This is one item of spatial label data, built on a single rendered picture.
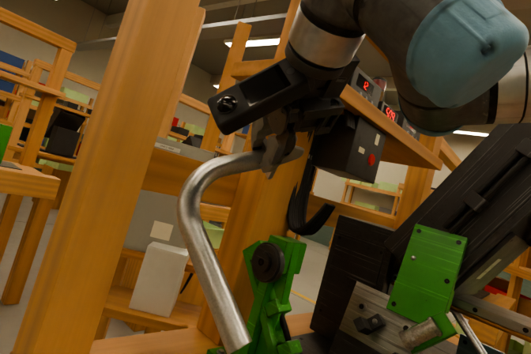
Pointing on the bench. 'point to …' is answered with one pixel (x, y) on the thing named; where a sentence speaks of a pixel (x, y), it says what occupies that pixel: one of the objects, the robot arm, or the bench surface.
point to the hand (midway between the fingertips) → (257, 157)
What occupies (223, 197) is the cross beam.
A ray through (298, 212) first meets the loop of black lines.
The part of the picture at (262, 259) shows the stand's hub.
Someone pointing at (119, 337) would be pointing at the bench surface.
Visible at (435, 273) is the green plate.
